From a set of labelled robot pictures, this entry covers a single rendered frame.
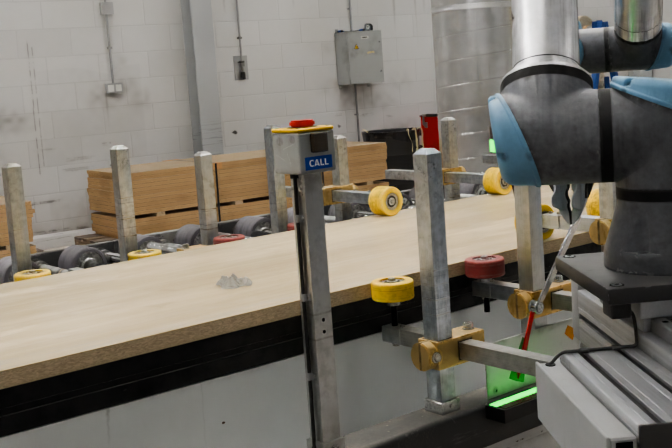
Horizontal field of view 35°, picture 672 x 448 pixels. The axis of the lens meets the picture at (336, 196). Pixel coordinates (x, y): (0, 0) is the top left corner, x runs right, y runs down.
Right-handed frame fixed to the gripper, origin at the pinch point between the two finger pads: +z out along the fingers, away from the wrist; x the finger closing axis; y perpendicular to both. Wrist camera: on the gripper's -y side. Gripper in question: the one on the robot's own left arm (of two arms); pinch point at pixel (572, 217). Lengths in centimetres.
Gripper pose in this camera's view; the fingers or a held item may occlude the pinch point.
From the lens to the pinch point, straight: 198.1
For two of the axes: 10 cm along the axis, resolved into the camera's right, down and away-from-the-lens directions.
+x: 8.5, 0.0, -5.2
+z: 0.7, 9.9, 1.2
